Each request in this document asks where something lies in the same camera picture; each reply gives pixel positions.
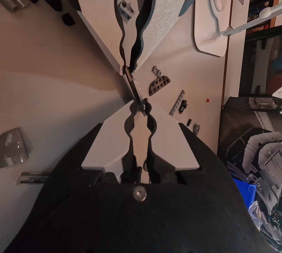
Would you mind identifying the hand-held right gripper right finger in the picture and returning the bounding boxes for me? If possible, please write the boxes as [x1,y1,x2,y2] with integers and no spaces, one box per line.
[144,98,200,184]

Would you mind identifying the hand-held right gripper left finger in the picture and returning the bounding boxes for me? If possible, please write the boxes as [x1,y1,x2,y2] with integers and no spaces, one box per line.
[81,100,142,184]

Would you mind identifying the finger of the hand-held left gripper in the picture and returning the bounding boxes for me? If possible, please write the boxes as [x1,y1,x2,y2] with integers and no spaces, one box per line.
[69,0,127,75]
[128,0,197,73]

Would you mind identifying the black long lego plate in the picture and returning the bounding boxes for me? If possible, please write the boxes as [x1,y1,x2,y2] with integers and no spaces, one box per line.
[125,66,147,117]

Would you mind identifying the small light grey lego plate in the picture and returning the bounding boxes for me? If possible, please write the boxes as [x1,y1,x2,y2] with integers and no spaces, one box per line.
[132,78,144,95]

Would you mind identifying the long grey lego plate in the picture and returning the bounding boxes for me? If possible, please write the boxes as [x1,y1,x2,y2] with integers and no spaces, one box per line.
[169,90,186,116]

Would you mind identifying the dark half-round lego plate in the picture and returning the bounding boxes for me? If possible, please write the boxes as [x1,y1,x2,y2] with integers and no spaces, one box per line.
[148,76,171,97]

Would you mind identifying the dark printed lego box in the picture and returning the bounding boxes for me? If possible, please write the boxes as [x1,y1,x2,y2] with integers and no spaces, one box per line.
[216,96,282,253]

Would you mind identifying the light grey holed lego plate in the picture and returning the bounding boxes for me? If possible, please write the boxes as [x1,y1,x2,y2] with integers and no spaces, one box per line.
[17,172,50,185]

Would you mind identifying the white metal desk stand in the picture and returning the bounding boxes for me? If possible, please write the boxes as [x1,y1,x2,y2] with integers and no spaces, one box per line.
[193,0,282,57]

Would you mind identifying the blue plastic storage bin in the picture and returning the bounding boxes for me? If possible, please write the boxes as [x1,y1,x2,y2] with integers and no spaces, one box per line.
[233,178,257,214]

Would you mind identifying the clear plastic bags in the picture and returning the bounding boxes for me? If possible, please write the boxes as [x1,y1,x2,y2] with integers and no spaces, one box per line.
[247,200,274,237]

